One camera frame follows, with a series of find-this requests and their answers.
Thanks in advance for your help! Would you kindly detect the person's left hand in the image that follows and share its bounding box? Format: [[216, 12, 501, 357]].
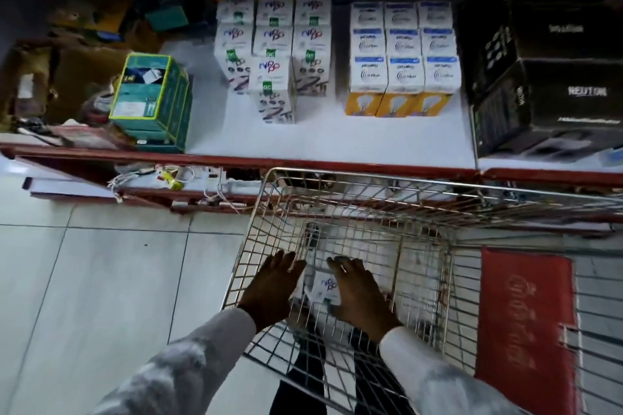
[[237, 250, 308, 333]]

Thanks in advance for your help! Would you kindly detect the person's right hand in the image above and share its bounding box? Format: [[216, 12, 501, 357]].
[[326, 256, 404, 344]]

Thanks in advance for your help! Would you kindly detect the white purple-print bulb box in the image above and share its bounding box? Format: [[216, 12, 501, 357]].
[[303, 268, 342, 306]]

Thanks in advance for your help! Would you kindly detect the person's left forearm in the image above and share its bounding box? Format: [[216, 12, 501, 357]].
[[92, 308, 257, 415]]

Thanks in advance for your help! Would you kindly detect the person's right forearm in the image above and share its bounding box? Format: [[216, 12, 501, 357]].
[[379, 326, 532, 415]]

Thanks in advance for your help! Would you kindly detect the person's left leg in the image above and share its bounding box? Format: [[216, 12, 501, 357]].
[[269, 313, 328, 415]]

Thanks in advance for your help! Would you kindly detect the person's leg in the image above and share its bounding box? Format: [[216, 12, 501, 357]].
[[349, 327, 415, 415], [269, 313, 328, 415]]

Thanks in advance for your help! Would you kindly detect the person's right leg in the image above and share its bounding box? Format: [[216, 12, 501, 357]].
[[349, 327, 415, 415]]

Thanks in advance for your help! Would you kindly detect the white shelf with red edge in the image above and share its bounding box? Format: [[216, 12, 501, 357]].
[[0, 30, 623, 187]]

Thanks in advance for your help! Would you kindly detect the low red-edged shelf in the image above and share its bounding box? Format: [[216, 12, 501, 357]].
[[23, 164, 623, 235]]

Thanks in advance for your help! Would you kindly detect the green closed box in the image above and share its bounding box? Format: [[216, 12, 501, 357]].
[[131, 70, 194, 154]]

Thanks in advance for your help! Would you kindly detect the red cart seat flap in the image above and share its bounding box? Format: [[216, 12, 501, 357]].
[[474, 248, 581, 415]]

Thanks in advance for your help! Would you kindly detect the group of white yellow boxes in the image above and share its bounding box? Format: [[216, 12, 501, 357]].
[[345, 1, 462, 118]]

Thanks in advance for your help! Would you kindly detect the group of white purple-print boxes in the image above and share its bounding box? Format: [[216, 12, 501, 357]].
[[214, 0, 334, 125]]

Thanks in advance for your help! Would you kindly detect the green open-top box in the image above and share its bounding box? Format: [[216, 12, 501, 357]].
[[109, 53, 189, 134]]

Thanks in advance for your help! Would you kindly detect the large black carton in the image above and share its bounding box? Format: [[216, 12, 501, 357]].
[[462, 0, 623, 70], [468, 57, 623, 160]]

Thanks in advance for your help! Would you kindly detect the small green packet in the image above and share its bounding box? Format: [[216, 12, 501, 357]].
[[145, 5, 189, 32]]

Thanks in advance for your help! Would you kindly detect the brown cardboard box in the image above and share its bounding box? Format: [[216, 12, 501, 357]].
[[0, 38, 133, 134]]

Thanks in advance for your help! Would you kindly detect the metal wire shopping cart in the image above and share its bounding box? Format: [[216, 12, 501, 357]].
[[220, 167, 623, 415]]

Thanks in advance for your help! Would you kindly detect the bundle of white cables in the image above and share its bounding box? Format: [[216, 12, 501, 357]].
[[106, 164, 244, 215]]

